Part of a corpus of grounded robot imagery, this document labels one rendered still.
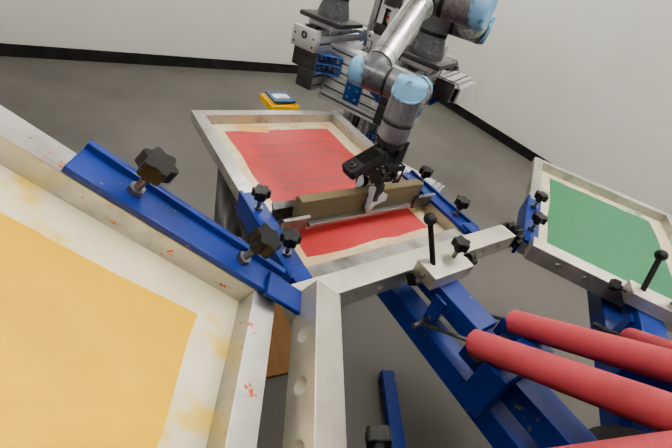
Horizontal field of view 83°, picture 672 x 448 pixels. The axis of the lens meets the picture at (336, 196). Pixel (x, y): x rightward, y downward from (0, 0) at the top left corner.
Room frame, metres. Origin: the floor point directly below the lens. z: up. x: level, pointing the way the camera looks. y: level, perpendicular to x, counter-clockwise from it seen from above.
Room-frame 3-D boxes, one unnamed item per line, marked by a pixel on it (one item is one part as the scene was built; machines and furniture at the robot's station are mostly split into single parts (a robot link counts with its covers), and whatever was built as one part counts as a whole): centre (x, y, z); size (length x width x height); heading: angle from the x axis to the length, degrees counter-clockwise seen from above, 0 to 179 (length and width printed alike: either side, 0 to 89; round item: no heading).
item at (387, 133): (0.88, -0.09, 1.23); 0.08 x 0.08 x 0.05
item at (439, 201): (1.02, -0.30, 0.97); 0.30 x 0.05 x 0.07; 41
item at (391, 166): (0.88, -0.09, 1.15); 0.09 x 0.08 x 0.12; 131
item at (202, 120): (1.02, 0.07, 0.97); 0.79 x 0.58 x 0.04; 41
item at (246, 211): (0.66, 0.12, 0.97); 0.30 x 0.05 x 0.07; 41
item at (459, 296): (0.60, -0.31, 1.02); 0.17 x 0.06 x 0.05; 41
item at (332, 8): (1.94, 0.27, 1.31); 0.15 x 0.15 x 0.10
